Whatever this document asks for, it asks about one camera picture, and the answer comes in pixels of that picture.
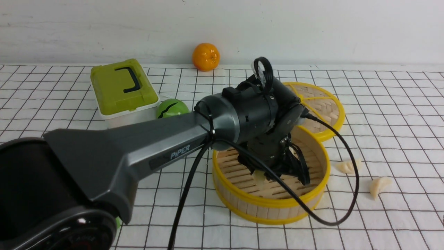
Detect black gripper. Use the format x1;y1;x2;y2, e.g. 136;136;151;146
240;133;310;186

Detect greenish dumpling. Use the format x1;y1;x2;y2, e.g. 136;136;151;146
251;170;268;187

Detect bamboo steamer tray yellow rim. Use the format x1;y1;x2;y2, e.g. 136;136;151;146
212;126;331;225

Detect white dumpling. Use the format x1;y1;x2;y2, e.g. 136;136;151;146
335;159;362;175
369;177;393;200

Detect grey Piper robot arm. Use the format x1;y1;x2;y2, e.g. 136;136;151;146
1;75;310;250

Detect woven bamboo steamer lid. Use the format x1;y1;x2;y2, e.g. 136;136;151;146
283;82;345;141

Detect green watermelon ball toy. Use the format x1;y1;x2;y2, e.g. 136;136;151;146
156;99;190;119

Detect orange fruit toy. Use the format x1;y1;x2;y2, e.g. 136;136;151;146
192;43;220;72

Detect green foam cube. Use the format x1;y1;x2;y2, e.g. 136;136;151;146
116;217;122;229

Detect green lid white box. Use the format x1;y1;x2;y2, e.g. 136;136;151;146
90;59;160;128

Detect black cable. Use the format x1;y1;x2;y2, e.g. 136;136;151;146
167;110;360;250

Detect black strap loop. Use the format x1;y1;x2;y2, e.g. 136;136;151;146
253;57;274;95

